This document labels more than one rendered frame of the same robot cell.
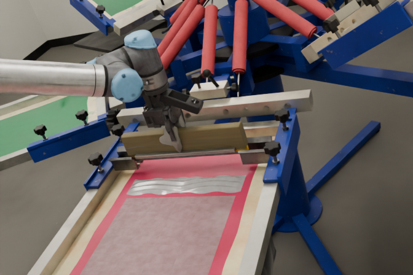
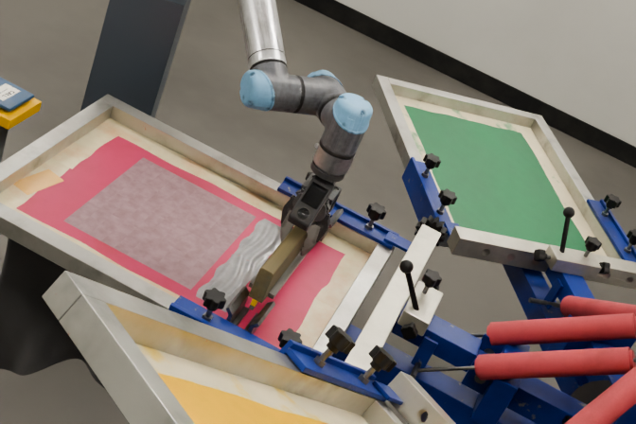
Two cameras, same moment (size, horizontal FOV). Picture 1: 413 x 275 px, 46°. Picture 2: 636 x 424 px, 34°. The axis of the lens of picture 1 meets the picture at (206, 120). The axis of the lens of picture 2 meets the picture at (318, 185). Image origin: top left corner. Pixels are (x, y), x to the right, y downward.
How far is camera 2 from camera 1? 1.82 m
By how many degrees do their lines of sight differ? 62
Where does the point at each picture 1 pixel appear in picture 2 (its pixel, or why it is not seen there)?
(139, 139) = not seen: hidden behind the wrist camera
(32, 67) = not seen: outside the picture
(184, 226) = (167, 238)
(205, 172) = not seen: hidden behind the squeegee
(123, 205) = (242, 210)
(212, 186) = (221, 276)
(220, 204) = (184, 273)
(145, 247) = (154, 205)
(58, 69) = (256, 14)
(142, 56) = (328, 116)
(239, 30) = (554, 354)
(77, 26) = not seen: outside the picture
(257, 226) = (104, 265)
